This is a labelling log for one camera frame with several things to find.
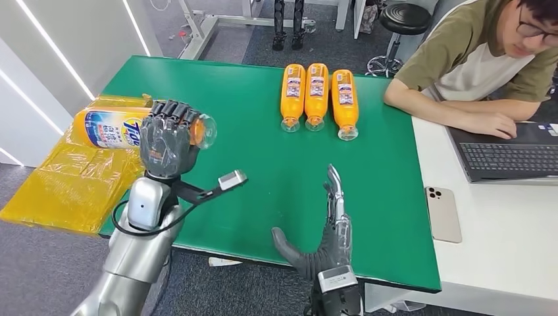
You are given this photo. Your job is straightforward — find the person's right hand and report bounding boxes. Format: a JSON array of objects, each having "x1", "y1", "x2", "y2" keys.
[{"x1": 461, "y1": 112, "x2": 519, "y2": 140}]

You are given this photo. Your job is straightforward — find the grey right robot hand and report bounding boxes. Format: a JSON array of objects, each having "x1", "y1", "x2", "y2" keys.
[{"x1": 270, "y1": 163, "x2": 353, "y2": 282}]

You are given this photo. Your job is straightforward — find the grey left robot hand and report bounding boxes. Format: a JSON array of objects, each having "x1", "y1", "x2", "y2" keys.
[{"x1": 139, "y1": 99, "x2": 203, "y2": 180}]

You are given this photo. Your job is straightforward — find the orange detergent bottle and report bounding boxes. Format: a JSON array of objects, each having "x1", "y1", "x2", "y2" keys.
[
  {"x1": 72, "y1": 106, "x2": 218, "y2": 152},
  {"x1": 280, "y1": 64, "x2": 307, "y2": 134},
  {"x1": 304, "y1": 63, "x2": 330, "y2": 132},
  {"x1": 330, "y1": 69, "x2": 360, "y2": 142}
]

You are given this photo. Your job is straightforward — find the dark laptop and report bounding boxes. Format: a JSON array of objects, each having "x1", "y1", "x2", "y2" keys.
[{"x1": 446, "y1": 122, "x2": 558, "y2": 184}]

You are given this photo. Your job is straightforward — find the person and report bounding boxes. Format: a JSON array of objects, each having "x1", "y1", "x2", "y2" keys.
[{"x1": 383, "y1": 0, "x2": 558, "y2": 140}]

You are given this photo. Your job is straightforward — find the beige smartphone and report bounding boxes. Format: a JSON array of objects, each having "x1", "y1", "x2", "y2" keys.
[{"x1": 424, "y1": 186, "x2": 463, "y2": 244}]

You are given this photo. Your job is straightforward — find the black-rimmed glasses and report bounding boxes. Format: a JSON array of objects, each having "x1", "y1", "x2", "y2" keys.
[{"x1": 516, "y1": 6, "x2": 558, "y2": 47}]

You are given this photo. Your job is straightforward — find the yellow plastic bag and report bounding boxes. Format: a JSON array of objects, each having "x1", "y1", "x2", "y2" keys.
[{"x1": 0, "y1": 93, "x2": 154, "y2": 237}]

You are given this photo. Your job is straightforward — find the white table foot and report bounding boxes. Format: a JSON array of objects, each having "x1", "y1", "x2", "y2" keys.
[{"x1": 207, "y1": 256, "x2": 243, "y2": 268}]

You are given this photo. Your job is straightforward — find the black round stool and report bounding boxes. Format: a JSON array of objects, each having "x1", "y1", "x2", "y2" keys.
[{"x1": 365, "y1": 3, "x2": 432, "y2": 78}]

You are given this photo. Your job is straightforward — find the clear plastic bag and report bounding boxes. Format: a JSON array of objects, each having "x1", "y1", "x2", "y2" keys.
[{"x1": 359, "y1": 3, "x2": 379, "y2": 35}]

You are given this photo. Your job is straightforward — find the black robot leg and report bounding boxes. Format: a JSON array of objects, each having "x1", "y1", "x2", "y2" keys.
[
  {"x1": 272, "y1": 0, "x2": 288, "y2": 52},
  {"x1": 290, "y1": 0, "x2": 307, "y2": 51}
]

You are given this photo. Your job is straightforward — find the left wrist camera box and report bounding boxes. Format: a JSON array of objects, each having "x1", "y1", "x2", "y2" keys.
[{"x1": 217, "y1": 169, "x2": 249, "y2": 192}]

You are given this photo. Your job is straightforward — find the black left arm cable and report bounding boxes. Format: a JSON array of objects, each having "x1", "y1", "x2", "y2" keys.
[{"x1": 111, "y1": 199, "x2": 198, "y2": 238}]

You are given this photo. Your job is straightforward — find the white metal frame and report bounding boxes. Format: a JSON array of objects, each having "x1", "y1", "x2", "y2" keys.
[{"x1": 176, "y1": 0, "x2": 317, "y2": 61}]

